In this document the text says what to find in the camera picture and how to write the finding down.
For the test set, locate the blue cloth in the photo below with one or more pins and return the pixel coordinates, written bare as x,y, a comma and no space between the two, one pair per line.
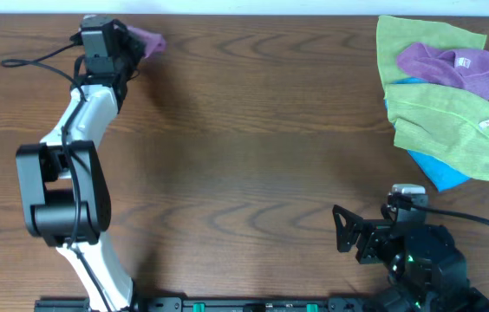
442,175

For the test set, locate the green cloth with label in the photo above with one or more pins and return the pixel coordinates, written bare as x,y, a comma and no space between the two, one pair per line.
449,124

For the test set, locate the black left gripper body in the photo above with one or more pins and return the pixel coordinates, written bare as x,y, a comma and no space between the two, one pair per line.
128,56

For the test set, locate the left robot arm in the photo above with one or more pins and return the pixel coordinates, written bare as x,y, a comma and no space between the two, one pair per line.
64,193

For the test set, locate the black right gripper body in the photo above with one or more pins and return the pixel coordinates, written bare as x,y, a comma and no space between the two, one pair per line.
377,248

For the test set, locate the purple microfiber cloth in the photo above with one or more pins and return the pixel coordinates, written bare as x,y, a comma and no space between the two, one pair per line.
154,43

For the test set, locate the large green cloth top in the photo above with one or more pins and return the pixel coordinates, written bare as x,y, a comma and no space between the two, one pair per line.
394,34

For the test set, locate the purple cloth with label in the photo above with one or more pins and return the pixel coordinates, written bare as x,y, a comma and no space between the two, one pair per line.
466,69

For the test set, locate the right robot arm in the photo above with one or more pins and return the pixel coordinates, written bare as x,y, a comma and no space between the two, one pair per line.
426,272

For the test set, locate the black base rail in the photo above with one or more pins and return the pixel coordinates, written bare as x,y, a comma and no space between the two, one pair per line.
179,304

